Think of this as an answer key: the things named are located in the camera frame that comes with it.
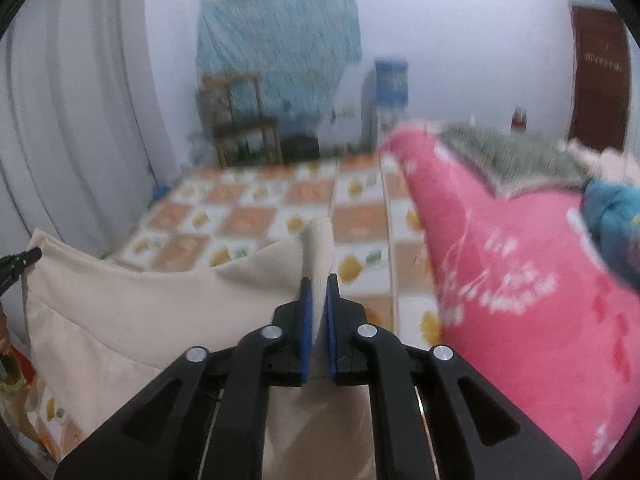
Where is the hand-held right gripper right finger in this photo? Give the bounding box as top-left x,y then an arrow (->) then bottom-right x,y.
326,273 -> 583,480

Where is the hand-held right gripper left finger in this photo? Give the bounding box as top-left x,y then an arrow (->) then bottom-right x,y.
54,275 -> 313,480

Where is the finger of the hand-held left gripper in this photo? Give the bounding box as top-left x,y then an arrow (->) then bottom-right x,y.
0,246 -> 43,293

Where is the beige zip jacket black trim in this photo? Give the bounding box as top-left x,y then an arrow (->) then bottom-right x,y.
22,217 -> 381,480

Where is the orange checked bed sheet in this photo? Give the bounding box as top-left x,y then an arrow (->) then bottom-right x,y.
10,152 -> 443,463

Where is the white curtain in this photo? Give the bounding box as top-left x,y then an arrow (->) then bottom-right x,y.
0,0 -> 176,261

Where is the pink floral blanket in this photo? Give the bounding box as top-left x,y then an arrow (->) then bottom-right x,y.
380,127 -> 640,480

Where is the black box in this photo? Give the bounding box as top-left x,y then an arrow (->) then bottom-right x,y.
280,132 -> 321,161

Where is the white water dispenser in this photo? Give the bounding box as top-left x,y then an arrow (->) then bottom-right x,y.
361,105 -> 401,153

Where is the wooden chair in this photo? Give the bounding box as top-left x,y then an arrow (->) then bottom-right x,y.
200,74 -> 283,168

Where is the blue water bottle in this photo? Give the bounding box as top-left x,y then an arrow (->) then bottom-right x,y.
374,57 -> 410,108

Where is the green grey pillow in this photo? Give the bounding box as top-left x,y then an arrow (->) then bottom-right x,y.
435,122 -> 593,198

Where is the teal floral hanging cloth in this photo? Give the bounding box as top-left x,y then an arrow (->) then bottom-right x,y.
195,0 -> 363,123

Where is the light pink cloth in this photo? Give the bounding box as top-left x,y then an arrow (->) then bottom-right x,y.
560,140 -> 640,183

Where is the brown wooden door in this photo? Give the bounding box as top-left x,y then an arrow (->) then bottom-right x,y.
567,5 -> 633,153

